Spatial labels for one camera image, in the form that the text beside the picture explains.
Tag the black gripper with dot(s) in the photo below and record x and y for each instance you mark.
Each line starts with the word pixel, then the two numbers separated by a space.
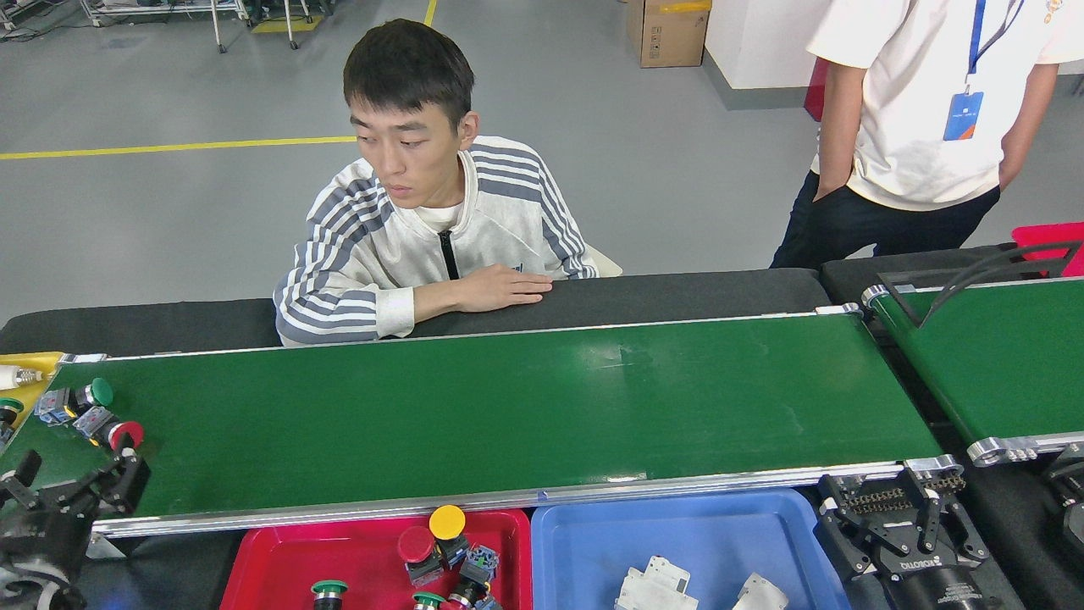
pixel 47 538
pixel 931 585

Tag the green head push button switch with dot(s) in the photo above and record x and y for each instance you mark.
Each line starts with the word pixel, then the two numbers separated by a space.
pixel 329 587
pixel 102 392
pixel 8 405
pixel 429 600

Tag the yellow head push button switch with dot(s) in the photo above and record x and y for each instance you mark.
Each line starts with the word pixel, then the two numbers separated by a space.
pixel 447 521

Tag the red head push button switch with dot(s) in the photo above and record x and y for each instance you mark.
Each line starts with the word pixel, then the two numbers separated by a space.
pixel 481 562
pixel 125 435
pixel 491 603

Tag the person's right forearm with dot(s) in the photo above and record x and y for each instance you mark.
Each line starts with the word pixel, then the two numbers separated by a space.
pixel 840 127
pixel 356 315

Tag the person's left forearm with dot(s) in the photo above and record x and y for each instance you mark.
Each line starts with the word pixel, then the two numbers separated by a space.
pixel 1029 119

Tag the yellow plastic tray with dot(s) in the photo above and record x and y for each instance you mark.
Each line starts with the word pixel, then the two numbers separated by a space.
pixel 34 359

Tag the short green conveyor belt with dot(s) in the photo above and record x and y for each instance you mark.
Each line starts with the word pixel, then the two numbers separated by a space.
pixel 999 364

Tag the blue plastic tray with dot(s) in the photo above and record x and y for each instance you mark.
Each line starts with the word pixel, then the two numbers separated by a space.
pixel 677 534

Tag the red plastic tray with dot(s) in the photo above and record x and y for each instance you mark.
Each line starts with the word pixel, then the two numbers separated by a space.
pixel 339 551

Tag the long green conveyor belt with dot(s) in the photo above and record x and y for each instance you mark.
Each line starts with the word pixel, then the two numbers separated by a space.
pixel 508 407

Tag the person's right hand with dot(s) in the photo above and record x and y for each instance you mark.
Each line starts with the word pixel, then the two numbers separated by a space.
pixel 504 288

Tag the white light bulb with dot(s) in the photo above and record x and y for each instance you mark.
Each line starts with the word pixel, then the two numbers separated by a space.
pixel 13 377

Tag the red plastic bin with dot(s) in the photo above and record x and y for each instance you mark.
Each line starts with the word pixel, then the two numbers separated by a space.
pixel 1050 250

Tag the beige chair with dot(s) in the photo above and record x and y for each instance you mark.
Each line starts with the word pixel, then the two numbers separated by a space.
pixel 605 263

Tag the person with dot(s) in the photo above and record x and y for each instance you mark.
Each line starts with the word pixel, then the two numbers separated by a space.
pixel 508 220
pixel 915 127

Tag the blue ID badge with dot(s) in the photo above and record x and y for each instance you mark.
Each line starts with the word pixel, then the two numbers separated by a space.
pixel 964 116

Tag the red fire extinguisher cabinet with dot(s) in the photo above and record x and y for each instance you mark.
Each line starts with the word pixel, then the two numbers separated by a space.
pixel 815 89

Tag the white stand on wheels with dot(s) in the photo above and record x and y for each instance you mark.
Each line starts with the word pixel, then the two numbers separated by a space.
pixel 216 34

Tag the brown cardboard box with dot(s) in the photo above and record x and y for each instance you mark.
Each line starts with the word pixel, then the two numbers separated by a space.
pixel 669 34

